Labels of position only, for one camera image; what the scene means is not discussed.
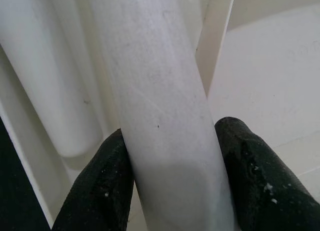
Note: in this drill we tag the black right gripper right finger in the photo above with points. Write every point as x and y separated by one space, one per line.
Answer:
262 191

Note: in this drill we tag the white plastic table leg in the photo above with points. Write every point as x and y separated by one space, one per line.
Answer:
37 66
160 91

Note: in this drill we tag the white plastic table top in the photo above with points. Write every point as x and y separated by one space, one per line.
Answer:
215 41

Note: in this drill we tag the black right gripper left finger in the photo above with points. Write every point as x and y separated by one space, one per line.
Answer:
95 191

